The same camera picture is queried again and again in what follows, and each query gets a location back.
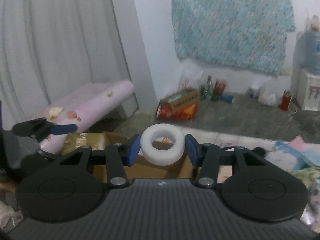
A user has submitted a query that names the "white foam tape roll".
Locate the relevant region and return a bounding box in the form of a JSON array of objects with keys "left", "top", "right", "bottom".
[{"left": 140, "top": 124, "right": 185, "bottom": 166}]

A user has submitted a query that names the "white curtain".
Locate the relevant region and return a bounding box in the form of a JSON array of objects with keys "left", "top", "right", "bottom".
[{"left": 1, "top": 0, "right": 129, "bottom": 129}]

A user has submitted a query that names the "plaid pink bed sheet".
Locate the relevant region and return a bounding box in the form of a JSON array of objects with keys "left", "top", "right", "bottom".
[{"left": 221, "top": 137, "right": 319, "bottom": 227}]

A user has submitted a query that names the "small cardboard snack box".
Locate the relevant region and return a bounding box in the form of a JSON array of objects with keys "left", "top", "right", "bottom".
[{"left": 159, "top": 88, "right": 200, "bottom": 112}]

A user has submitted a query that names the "white plastic bag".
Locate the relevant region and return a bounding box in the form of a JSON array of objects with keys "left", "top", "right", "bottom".
[{"left": 179, "top": 63, "right": 203, "bottom": 89}]

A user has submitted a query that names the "gold packaged box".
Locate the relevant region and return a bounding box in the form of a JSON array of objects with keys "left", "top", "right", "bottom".
[{"left": 61, "top": 133, "right": 110, "bottom": 156}]

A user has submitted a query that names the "green glass bottle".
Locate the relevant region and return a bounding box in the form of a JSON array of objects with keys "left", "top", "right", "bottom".
[{"left": 199, "top": 75, "right": 213, "bottom": 100}]

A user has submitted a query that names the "blue water bottle jug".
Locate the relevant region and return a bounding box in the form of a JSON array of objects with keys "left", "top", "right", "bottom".
[{"left": 302, "top": 30, "right": 319, "bottom": 75}]

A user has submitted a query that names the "teal floral hanging cloth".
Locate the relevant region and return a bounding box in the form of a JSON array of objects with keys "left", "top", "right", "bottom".
[{"left": 171, "top": 0, "right": 296, "bottom": 76}]

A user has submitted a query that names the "large cardboard box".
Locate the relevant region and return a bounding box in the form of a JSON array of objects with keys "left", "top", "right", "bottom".
[{"left": 93, "top": 129, "right": 232, "bottom": 183}]

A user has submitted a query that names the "white water dispenser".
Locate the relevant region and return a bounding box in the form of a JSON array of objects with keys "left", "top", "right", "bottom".
[{"left": 297, "top": 69, "right": 319, "bottom": 112}]

